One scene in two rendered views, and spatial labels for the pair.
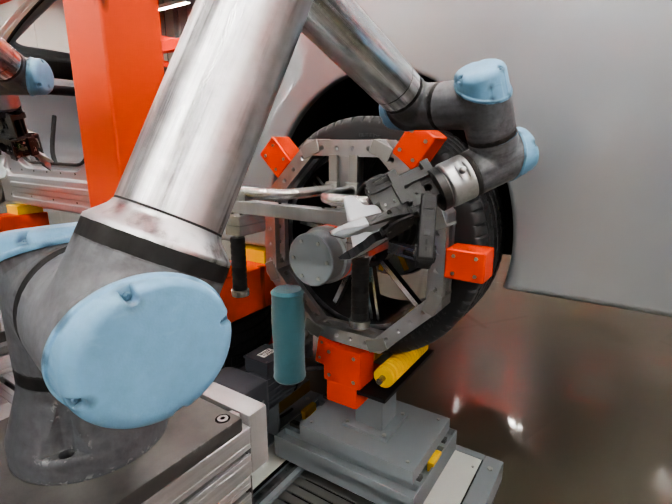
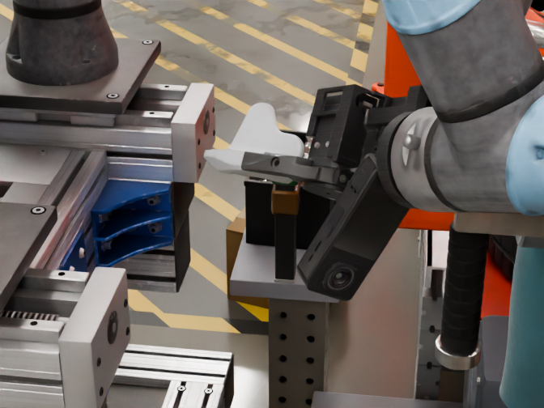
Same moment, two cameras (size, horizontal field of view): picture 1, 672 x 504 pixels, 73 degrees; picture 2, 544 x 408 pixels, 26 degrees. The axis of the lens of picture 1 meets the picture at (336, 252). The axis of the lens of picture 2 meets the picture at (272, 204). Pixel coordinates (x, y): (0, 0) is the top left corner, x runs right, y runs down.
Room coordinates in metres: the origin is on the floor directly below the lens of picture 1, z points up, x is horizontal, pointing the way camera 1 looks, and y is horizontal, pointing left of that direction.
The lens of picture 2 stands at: (0.30, -0.80, 1.43)
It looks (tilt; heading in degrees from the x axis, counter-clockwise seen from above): 29 degrees down; 64
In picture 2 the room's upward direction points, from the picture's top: straight up
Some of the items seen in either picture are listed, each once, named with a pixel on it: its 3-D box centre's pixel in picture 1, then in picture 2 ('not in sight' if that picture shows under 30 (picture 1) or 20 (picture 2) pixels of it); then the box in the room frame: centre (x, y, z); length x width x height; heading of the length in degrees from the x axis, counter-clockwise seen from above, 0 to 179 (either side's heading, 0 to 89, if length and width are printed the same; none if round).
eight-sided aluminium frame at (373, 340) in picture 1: (349, 245); not in sight; (1.16, -0.04, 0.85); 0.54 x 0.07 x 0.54; 57
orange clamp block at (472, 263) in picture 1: (469, 262); not in sight; (0.99, -0.30, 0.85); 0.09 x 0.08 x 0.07; 57
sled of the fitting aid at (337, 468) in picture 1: (366, 442); not in sight; (1.32, -0.10, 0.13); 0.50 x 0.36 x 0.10; 57
